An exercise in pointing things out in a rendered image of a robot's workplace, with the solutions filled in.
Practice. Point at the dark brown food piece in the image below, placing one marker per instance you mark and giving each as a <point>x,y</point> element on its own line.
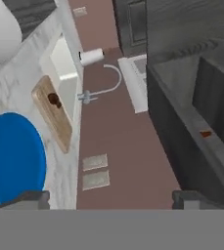
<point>54,99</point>

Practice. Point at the white sink basin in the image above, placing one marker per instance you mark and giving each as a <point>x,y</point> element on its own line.
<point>63,70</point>

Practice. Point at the wooden cutting board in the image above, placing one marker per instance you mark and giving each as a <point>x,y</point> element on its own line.
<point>56,127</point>

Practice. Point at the blue round plate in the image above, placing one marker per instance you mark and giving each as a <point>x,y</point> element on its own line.
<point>14,159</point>

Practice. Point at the grey wall socket plate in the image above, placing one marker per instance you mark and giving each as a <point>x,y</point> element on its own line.
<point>95,162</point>
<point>80,11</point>
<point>96,180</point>

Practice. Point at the dark grey open cabinet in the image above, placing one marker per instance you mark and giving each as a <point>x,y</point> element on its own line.
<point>178,107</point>

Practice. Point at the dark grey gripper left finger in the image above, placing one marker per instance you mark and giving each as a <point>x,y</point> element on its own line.
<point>35,199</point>

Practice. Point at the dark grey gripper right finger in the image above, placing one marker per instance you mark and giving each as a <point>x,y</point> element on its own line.
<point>186,199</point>

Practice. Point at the dark grey cupboard door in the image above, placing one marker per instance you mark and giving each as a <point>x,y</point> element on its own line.
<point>131,26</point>

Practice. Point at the white paper towel roll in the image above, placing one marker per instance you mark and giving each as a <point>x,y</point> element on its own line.
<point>92,56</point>

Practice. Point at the silver curved tap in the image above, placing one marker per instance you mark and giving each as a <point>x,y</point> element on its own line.
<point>115,70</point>

